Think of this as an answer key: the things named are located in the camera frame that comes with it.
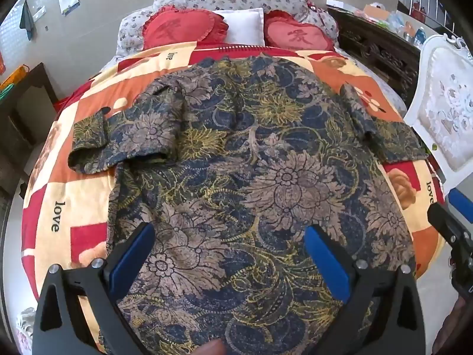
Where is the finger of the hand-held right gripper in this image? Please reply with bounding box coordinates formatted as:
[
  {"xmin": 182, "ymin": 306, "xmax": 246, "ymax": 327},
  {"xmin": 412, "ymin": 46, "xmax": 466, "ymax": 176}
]
[
  {"xmin": 427, "ymin": 201, "xmax": 473, "ymax": 253},
  {"xmin": 448, "ymin": 188, "xmax": 473, "ymax": 225}
]

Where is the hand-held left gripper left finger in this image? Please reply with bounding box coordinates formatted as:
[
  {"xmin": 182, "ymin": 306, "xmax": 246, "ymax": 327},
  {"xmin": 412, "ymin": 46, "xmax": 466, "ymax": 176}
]
[{"xmin": 33, "ymin": 222, "xmax": 156, "ymax": 355}]

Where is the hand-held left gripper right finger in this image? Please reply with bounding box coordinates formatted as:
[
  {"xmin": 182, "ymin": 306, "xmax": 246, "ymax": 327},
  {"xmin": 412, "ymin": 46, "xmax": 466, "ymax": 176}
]
[{"xmin": 305, "ymin": 225, "xmax": 425, "ymax": 355}]

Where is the dark floral patterned shirt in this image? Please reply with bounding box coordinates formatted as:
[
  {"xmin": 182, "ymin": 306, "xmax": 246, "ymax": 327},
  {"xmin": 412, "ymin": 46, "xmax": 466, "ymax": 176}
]
[{"xmin": 67, "ymin": 55, "xmax": 431, "ymax": 355}]

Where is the red orange patchwork blanket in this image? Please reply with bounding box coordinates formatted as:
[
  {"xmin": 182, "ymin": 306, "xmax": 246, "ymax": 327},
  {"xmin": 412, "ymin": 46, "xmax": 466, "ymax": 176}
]
[{"xmin": 20, "ymin": 41, "xmax": 446, "ymax": 355}]

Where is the white ornate chair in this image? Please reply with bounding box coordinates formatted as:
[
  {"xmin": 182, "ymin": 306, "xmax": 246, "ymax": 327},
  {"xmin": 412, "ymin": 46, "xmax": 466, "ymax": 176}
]
[{"xmin": 403, "ymin": 33, "xmax": 473, "ymax": 193}]

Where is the white floral cloth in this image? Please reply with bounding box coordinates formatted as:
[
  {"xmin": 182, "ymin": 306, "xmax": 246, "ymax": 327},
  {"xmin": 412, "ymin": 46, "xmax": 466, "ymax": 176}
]
[{"xmin": 15, "ymin": 307, "xmax": 38, "ymax": 355}]

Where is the dark carved wooden cabinet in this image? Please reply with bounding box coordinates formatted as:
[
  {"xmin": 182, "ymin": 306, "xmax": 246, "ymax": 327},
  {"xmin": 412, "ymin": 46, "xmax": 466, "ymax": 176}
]
[{"xmin": 327, "ymin": 5, "xmax": 422, "ymax": 109}]

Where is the dark wooden side table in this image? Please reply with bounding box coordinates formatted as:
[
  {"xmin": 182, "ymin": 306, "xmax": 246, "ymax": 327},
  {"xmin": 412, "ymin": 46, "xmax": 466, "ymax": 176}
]
[{"xmin": 0, "ymin": 63, "xmax": 58, "ymax": 193}]

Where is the pile of assorted packets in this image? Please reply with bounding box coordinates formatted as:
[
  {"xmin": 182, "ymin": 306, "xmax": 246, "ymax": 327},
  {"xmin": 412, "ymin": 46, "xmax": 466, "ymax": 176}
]
[{"xmin": 355, "ymin": 2, "xmax": 431, "ymax": 47}]

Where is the orange bag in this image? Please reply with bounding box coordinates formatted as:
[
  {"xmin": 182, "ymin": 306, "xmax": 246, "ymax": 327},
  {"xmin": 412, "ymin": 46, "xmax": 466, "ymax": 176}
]
[{"xmin": 0, "ymin": 66, "xmax": 30, "ymax": 90}]

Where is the small red heart pillow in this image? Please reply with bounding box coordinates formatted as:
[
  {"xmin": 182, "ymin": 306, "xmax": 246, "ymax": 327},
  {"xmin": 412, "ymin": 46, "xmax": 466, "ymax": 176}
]
[{"xmin": 264, "ymin": 10, "xmax": 335, "ymax": 51}]

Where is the large red heart pillow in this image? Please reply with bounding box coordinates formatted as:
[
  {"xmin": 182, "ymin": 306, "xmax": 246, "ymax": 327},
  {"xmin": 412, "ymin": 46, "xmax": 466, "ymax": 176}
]
[{"xmin": 142, "ymin": 5, "xmax": 230, "ymax": 50}]

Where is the white square pillow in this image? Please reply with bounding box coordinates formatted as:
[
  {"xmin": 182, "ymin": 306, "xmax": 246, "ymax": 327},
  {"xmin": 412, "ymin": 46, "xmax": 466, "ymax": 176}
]
[{"xmin": 212, "ymin": 7, "xmax": 266, "ymax": 47}]

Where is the metal rail rack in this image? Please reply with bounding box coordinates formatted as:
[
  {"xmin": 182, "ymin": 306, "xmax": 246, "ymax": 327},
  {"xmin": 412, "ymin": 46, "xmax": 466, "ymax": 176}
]
[{"xmin": 408, "ymin": 0, "xmax": 457, "ymax": 30}]

